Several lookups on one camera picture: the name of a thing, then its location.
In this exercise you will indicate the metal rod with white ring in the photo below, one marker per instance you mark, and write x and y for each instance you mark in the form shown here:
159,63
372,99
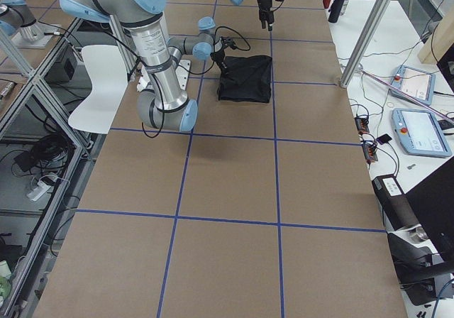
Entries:
406,96

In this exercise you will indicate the teach pendant tablet near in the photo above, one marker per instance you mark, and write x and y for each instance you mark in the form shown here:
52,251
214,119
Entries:
419,133

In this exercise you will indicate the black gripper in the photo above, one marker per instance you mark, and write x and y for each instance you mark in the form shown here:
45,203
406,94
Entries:
217,56
264,4

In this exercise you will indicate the teach pendant tablet far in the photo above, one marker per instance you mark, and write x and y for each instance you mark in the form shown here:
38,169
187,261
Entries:
414,82

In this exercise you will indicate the black box device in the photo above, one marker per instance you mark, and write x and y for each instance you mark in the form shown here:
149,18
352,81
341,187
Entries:
393,201

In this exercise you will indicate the teach pendant tablet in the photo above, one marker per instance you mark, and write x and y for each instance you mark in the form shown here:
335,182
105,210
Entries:
419,133
414,82

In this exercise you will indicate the black t-shirt with logo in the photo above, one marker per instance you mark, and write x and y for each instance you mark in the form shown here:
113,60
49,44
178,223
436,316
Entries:
245,79

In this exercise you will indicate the aluminium frame post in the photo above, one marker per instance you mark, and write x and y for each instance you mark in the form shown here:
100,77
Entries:
371,24

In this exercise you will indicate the black water bottle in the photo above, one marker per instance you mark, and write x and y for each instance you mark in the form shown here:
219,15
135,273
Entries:
334,11

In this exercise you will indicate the white chair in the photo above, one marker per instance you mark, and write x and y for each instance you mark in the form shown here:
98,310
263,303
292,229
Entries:
108,76

